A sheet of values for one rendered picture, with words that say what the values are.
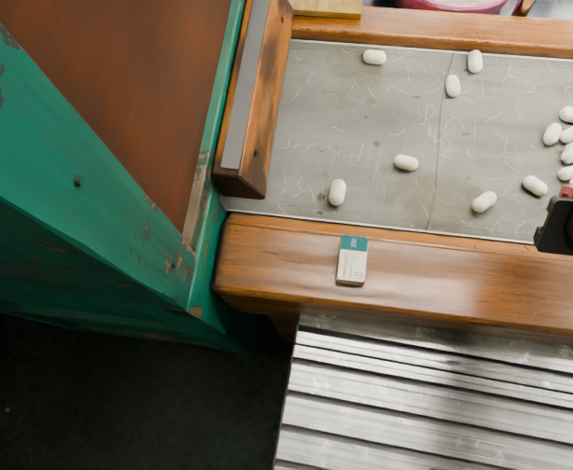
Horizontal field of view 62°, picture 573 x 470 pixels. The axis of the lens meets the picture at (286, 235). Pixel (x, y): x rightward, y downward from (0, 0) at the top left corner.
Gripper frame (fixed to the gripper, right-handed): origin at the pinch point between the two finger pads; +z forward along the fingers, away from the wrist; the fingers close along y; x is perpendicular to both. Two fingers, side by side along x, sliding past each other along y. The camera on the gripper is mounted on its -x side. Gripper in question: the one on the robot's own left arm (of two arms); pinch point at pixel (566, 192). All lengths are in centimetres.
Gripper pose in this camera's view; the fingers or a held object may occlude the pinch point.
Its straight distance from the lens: 66.9
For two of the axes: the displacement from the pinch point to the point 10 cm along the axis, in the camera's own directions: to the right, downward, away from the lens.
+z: 1.4, -5.3, 8.4
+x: -0.4, 8.4, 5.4
